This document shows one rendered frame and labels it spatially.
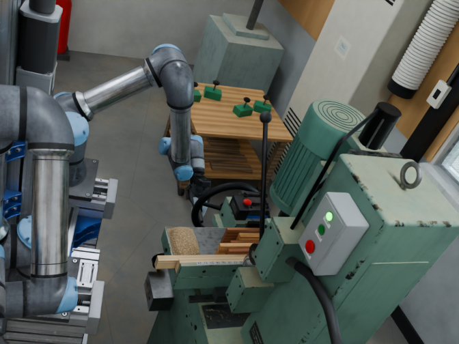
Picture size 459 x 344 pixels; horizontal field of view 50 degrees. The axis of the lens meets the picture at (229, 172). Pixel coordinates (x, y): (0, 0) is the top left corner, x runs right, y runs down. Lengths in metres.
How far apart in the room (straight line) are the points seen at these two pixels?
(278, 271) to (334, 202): 0.29
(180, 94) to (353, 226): 0.91
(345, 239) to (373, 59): 1.91
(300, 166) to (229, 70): 2.46
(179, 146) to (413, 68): 1.43
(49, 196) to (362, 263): 0.67
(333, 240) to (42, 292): 0.61
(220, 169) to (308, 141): 1.92
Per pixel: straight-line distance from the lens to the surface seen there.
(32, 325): 1.61
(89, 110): 1.85
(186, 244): 1.57
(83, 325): 1.59
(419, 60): 2.78
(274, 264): 1.21
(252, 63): 3.77
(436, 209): 1.13
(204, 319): 1.59
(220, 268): 1.54
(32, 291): 1.12
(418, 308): 3.03
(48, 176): 1.09
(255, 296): 1.38
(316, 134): 1.27
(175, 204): 3.10
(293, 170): 1.35
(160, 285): 1.85
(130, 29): 4.43
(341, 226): 1.01
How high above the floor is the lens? 2.06
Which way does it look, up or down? 36 degrees down
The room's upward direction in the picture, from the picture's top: 22 degrees clockwise
